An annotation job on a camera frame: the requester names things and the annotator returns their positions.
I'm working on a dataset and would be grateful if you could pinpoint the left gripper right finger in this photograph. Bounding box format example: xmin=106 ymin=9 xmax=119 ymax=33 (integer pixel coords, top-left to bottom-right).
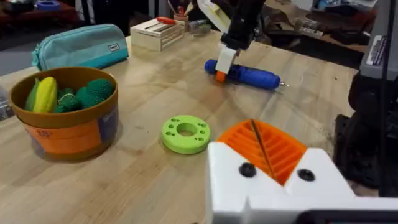
xmin=252 ymin=119 xmax=356 ymax=197

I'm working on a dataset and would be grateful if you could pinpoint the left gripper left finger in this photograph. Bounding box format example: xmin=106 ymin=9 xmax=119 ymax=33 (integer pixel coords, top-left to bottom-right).
xmin=206 ymin=119 xmax=284 ymax=224

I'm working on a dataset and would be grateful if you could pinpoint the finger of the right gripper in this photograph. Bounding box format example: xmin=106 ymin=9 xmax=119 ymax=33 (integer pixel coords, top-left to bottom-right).
xmin=215 ymin=43 xmax=238 ymax=83

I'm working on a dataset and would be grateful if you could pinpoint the blue electric screwdriver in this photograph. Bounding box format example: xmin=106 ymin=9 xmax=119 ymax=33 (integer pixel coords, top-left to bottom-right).
xmin=203 ymin=58 xmax=289 ymax=91

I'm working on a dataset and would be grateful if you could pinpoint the green disc with holes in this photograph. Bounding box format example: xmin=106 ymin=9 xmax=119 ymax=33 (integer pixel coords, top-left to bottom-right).
xmin=160 ymin=114 xmax=212 ymax=156

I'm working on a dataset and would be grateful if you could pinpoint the cup with pens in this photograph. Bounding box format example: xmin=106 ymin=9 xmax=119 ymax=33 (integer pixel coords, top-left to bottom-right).
xmin=167 ymin=0 xmax=191 ymax=23

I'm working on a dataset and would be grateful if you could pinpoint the heap of boxes and tools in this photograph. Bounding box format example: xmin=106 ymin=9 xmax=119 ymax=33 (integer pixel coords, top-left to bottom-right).
xmin=264 ymin=0 xmax=379 ymax=47

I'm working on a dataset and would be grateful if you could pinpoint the wooden box with tools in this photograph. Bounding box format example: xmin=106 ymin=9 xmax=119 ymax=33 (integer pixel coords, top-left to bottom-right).
xmin=129 ymin=16 xmax=188 ymax=52

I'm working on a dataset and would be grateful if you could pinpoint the teal zip bag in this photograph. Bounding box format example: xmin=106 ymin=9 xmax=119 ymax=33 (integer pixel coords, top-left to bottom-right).
xmin=30 ymin=23 xmax=130 ymax=72

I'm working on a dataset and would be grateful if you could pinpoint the brown tub with toys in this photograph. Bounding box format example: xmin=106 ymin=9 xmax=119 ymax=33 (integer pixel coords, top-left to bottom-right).
xmin=7 ymin=66 xmax=120 ymax=162

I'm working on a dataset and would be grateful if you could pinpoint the blue tape roll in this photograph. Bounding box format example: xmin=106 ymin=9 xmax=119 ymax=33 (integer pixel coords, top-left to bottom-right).
xmin=36 ymin=0 xmax=62 ymax=12

